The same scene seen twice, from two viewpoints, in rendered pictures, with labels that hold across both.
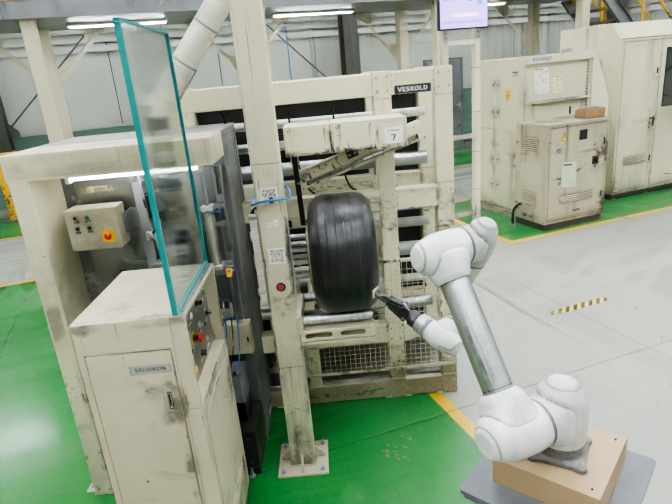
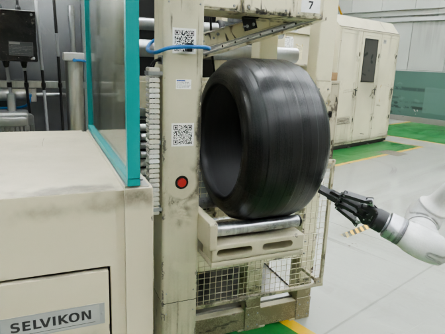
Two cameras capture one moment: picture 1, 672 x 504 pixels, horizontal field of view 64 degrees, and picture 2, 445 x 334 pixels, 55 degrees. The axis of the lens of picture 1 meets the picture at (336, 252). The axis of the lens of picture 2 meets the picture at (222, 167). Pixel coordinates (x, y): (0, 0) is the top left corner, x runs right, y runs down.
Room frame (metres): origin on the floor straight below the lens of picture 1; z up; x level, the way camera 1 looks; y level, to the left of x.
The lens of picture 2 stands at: (1.09, 0.69, 1.45)
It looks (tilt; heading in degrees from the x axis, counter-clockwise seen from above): 14 degrees down; 337
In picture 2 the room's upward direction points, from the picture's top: 2 degrees clockwise
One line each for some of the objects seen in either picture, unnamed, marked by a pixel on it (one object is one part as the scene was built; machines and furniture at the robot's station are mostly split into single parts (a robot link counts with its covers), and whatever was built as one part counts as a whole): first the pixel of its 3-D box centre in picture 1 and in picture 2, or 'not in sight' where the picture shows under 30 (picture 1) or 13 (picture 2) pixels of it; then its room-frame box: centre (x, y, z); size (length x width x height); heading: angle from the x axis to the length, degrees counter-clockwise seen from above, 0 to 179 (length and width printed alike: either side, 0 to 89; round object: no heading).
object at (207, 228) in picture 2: (300, 308); (194, 217); (2.49, 0.20, 0.90); 0.40 x 0.03 x 0.10; 0
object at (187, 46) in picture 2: (270, 195); (178, 45); (2.47, 0.28, 1.50); 0.19 x 0.19 x 0.06; 0
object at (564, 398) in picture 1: (559, 409); not in sight; (1.47, -0.68, 0.91); 0.18 x 0.16 x 0.22; 114
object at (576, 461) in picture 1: (561, 439); not in sight; (1.50, -0.70, 0.78); 0.22 x 0.18 x 0.06; 149
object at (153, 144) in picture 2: (260, 261); (153, 142); (2.44, 0.36, 1.19); 0.05 x 0.04 x 0.48; 0
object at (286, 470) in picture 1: (303, 456); not in sight; (2.47, 0.28, 0.02); 0.27 x 0.27 x 0.04; 0
